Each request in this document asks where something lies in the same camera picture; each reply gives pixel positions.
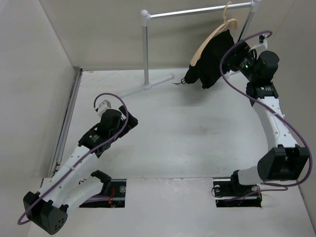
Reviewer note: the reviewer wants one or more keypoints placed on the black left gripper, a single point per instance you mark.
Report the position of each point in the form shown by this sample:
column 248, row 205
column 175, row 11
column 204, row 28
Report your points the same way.
column 131, row 123

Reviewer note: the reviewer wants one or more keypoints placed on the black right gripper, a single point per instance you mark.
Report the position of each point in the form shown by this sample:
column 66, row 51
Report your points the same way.
column 241, row 50

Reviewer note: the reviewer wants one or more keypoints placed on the black trousers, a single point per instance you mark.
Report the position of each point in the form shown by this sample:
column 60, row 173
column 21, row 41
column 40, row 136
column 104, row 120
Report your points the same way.
column 207, row 68

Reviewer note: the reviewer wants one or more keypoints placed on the beige plastic hanger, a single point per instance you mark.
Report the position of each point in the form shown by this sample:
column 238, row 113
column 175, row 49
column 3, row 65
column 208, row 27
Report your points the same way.
column 230, row 24

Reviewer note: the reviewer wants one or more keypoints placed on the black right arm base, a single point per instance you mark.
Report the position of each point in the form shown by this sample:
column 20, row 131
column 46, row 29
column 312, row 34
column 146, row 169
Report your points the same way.
column 227, row 195

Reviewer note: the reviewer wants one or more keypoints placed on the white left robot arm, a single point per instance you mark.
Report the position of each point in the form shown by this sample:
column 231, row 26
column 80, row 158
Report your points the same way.
column 78, row 179

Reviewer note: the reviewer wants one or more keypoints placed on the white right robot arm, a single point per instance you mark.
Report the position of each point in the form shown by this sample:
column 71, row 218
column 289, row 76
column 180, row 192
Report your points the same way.
column 288, row 157

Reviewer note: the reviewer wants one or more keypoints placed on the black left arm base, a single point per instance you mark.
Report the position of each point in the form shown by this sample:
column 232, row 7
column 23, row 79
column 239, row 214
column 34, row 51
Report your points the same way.
column 113, row 197

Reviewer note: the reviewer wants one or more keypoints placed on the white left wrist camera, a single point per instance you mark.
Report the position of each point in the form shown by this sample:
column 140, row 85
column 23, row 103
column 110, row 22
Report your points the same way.
column 103, row 106

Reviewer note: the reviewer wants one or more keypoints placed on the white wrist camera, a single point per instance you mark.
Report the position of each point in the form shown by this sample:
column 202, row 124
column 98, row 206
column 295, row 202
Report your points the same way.
column 103, row 106
column 262, row 42

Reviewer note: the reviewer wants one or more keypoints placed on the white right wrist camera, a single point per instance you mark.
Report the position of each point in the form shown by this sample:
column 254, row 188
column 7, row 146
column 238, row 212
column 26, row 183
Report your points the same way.
column 262, row 42

